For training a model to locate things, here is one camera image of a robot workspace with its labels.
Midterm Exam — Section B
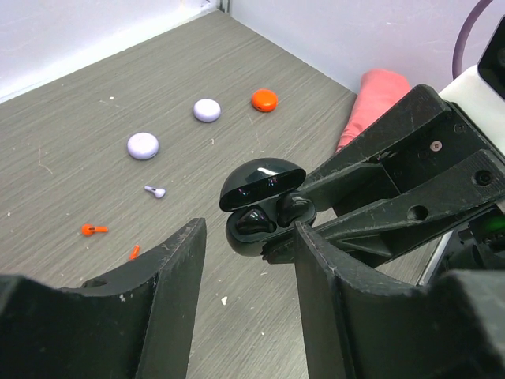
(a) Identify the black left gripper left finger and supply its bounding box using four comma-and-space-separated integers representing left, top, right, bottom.
1, 218, 207, 378

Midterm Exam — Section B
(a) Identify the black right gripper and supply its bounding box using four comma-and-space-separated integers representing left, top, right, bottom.
262, 85, 504, 268

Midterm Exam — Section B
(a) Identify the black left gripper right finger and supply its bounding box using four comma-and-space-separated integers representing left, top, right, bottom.
294, 223, 504, 378

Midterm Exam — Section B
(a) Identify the black earbud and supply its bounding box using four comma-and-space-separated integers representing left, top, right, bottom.
235, 206, 276, 235
276, 192, 316, 227

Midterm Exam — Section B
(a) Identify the black earbud charging case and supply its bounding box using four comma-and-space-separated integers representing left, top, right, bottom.
219, 157, 306, 257

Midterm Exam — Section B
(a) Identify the orange earbud case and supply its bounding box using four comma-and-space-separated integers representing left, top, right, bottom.
251, 88, 279, 112

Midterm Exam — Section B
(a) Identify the left lilac earbud case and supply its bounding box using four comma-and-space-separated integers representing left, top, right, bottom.
126, 132, 159, 160

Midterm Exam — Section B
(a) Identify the lilac earbud case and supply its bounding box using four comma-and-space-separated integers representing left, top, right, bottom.
193, 99, 222, 122
126, 132, 159, 160

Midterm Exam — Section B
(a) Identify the right lilac earbud case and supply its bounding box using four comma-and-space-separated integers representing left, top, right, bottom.
193, 99, 222, 122

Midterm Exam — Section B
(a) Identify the lower orange earbud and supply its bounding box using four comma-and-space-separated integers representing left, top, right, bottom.
129, 245, 140, 260

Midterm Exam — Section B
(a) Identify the orange earbud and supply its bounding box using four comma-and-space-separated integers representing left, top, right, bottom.
80, 223, 109, 237
129, 245, 140, 260

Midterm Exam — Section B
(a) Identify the upper orange earbud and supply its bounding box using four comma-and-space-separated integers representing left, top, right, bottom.
80, 223, 109, 237

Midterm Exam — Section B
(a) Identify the salmon pink folded cloth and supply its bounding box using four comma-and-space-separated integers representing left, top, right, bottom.
335, 69, 411, 152

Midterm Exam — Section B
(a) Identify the lilac earbud near cases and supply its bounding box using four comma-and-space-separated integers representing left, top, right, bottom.
144, 186, 166, 199

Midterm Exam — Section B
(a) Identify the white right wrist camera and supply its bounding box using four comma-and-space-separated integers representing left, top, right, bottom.
440, 20, 504, 152

